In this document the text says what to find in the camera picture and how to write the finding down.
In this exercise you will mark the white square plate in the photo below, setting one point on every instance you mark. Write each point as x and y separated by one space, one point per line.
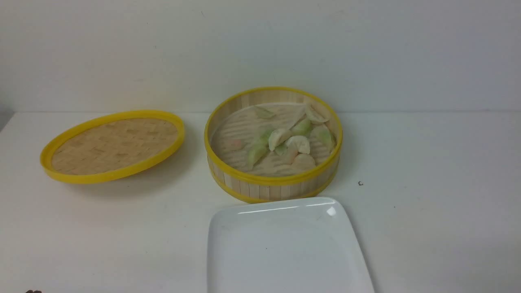
294 246

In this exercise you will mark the green dumpling left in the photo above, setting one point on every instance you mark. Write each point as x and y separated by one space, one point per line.
258 148

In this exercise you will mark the green dumpling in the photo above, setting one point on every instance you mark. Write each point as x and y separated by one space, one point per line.
258 148
302 128
324 136

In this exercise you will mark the yellow-rimmed bamboo steamer basket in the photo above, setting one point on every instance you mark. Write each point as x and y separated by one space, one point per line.
258 189

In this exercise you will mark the white dumpling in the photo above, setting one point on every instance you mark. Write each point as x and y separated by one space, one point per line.
316 113
277 137
301 143

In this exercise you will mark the white steamer liner cloth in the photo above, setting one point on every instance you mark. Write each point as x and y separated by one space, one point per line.
232 139

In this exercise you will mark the pink dumpling middle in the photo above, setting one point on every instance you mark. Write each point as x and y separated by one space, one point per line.
289 156

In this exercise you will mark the pink dumpling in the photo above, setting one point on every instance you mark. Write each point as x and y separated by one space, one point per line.
289 156
303 162

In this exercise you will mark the white dumpling lower centre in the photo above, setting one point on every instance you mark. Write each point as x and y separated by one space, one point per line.
301 143

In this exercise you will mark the pink dumpling front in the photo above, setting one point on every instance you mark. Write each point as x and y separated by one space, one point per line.
303 162

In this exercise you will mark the green dumpling upper centre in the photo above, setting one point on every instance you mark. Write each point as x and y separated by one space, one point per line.
302 128

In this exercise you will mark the green dumpling right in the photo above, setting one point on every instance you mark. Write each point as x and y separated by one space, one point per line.
324 136

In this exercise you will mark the white dumpling back right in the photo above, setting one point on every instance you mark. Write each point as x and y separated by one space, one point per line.
316 113

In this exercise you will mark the yellow-rimmed bamboo steamer lid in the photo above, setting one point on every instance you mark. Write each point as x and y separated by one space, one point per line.
112 147

